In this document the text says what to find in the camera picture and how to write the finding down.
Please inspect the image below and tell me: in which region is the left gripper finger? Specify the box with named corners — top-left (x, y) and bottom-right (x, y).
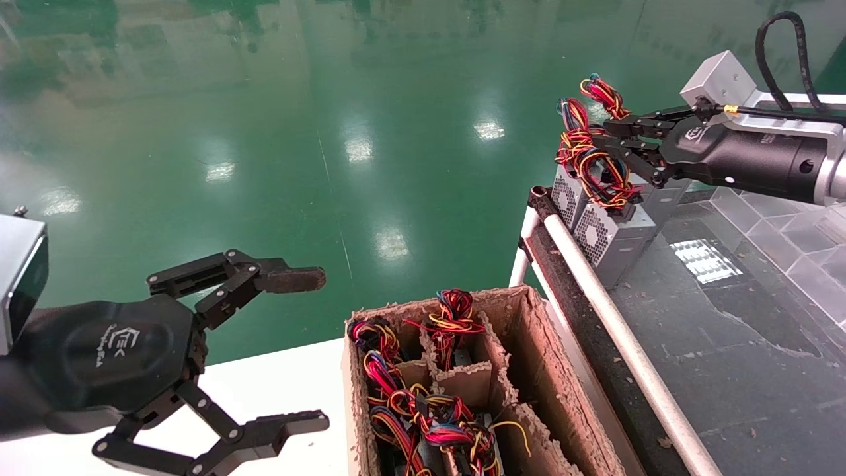
top-left (147, 249), bottom-right (327, 331)

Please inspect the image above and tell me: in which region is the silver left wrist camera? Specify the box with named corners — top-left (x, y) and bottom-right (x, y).
top-left (0, 206), bottom-right (49, 356)

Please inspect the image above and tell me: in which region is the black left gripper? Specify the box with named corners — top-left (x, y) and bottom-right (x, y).
top-left (13, 294), bottom-right (330, 476)

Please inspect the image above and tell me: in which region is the power supply with wire bundle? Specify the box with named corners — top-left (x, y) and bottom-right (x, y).
top-left (387, 390), bottom-right (477, 437)
top-left (404, 289), bottom-right (486, 371)
top-left (362, 354), bottom-right (407, 404)
top-left (370, 407), bottom-right (424, 476)
top-left (423, 420), bottom-right (533, 476)
top-left (348, 319), bottom-right (401, 361)

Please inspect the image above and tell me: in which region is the short white frame pipe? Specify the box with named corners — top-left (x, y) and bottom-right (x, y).
top-left (508, 208), bottom-right (543, 288)

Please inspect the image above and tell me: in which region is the worn cardboard divider box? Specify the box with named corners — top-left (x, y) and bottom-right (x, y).
top-left (342, 286), bottom-right (629, 476)

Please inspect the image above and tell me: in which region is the silver camera mounting bracket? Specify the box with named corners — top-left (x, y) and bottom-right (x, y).
top-left (724, 91), bottom-right (846, 134)

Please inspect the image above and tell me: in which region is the clear acrylic divider tray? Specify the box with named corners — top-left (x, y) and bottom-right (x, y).
top-left (707, 187), bottom-right (846, 325)

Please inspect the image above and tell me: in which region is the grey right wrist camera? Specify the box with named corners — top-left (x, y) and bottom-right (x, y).
top-left (681, 51), bottom-right (759, 110)

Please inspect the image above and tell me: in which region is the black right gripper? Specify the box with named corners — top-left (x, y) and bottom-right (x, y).
top-left (595, 104), bottom-right (828, 204)

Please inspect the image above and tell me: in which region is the black corrugated cable loop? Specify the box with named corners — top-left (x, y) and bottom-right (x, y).
top-left (755, 11), bottom-right (828, 113)

